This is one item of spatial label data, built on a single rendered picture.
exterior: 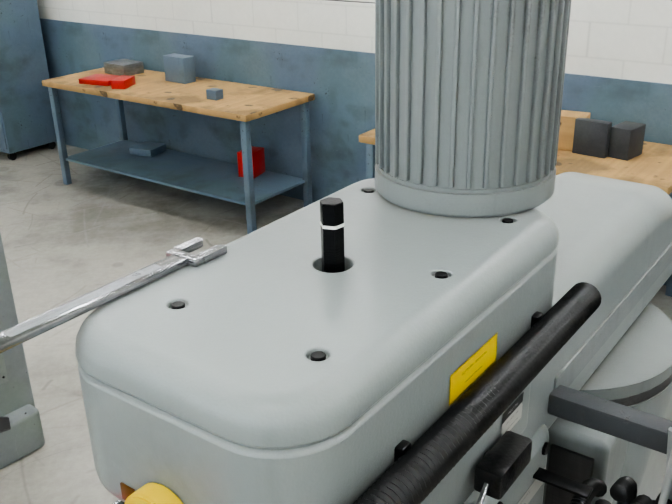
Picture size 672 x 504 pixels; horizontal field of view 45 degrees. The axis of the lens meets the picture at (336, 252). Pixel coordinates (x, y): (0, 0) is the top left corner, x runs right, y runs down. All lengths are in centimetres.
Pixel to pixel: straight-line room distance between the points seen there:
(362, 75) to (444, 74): 503
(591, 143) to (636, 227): 335
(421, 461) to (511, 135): 35
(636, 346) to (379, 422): 77
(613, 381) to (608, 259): 18
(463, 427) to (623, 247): 59
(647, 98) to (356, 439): 451
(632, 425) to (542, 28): 47
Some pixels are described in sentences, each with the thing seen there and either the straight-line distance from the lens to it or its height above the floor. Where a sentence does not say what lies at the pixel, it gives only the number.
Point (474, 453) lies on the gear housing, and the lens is 83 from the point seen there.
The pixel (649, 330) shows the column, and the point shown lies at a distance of 138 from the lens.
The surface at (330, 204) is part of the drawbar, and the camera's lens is 71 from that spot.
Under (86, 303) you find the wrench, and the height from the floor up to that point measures 190.
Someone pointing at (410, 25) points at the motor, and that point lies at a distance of 82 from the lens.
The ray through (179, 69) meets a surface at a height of 99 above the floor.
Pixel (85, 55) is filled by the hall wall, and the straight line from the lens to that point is 796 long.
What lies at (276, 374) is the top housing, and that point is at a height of 189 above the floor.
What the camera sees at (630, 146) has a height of 96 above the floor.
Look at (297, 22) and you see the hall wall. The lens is 613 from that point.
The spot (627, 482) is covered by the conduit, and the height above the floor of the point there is 154.
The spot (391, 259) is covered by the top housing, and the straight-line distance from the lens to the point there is 75.
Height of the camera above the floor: 220
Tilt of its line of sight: 24 degrees down
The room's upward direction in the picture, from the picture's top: 1 degrees counter-clockwise
